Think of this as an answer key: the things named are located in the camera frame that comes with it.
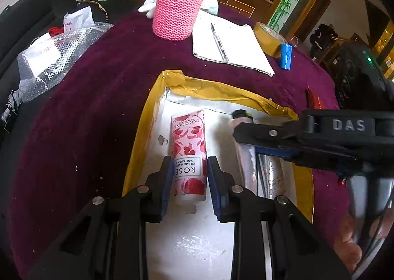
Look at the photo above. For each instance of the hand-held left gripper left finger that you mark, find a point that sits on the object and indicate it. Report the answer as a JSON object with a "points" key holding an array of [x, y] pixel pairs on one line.
{"points": [[166, 189]]}

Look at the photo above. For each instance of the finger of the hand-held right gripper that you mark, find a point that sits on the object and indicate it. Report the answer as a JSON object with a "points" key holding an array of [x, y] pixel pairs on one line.
{"points": [[261, 135], [277, 152]]}

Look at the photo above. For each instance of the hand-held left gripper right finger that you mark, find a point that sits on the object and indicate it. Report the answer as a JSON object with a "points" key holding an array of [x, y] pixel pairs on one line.
{"points": [[215, 189]]}

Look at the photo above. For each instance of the silver hand cream tube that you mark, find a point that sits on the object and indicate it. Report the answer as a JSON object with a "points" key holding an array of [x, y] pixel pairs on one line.
{"points": [[271, 175]]}

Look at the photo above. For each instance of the rose print hand cream tube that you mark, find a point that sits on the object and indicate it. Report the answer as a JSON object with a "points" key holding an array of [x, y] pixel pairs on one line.
{"points": [[187, 144]]}

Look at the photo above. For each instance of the white tray with yellow edge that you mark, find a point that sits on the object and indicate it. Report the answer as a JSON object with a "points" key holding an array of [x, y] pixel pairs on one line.
{"points": [[190, 249]]}

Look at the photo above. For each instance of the person's right hand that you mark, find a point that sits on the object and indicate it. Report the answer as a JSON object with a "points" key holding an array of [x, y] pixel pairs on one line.
{"points": [[347, 246]]}

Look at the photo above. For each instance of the red foil packet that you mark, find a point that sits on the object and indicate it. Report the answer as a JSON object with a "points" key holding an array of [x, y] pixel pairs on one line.
{"points": [[314, 101]]}

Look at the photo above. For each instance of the blue battery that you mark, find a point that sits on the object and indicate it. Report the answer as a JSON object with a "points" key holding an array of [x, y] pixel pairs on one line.
{"points": [[285, 56]]}

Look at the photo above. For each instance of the brown packing tape roll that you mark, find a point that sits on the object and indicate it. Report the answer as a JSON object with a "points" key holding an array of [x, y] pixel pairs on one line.
{"points": [[266, 41]]}

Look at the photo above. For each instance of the white notebook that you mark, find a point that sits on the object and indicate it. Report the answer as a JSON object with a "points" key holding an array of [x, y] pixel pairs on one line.
{"points": [[240, 43]]}

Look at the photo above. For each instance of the silver ballpoint pen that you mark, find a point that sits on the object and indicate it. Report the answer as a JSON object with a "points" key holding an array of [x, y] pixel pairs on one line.
{"points": [[219, 41]]}

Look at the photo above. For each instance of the maroon tablecloth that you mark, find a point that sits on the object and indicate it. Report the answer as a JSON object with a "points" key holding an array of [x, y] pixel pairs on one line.
{"points": [[92, 113]]}

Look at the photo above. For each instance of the black backpack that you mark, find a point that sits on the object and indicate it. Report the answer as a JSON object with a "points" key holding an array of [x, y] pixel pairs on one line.
{"points": [[321, 36]]}

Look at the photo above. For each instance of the pink knitted sleeve cup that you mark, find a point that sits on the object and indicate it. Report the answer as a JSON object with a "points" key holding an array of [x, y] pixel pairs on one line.
{"points": [[178, 6]]}

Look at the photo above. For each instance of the clear bubble wrap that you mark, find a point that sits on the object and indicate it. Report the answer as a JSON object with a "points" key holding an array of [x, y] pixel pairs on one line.
{"points": [[61, 52]]}

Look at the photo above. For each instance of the white glove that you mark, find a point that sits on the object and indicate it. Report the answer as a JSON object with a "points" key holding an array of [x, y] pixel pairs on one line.
{"points": [[150, 3]]}

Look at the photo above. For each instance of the white plastic bag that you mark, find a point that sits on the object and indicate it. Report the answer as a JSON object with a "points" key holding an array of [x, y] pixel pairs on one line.
{"points": [[78, 20]]}

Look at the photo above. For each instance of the red cloth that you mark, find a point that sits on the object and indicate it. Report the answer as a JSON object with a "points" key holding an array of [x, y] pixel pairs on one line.
{"points": [[56, 30]]}

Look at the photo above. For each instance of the black bag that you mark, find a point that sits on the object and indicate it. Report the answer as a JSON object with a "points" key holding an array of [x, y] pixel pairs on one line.
{"points": [[30, 12]]}

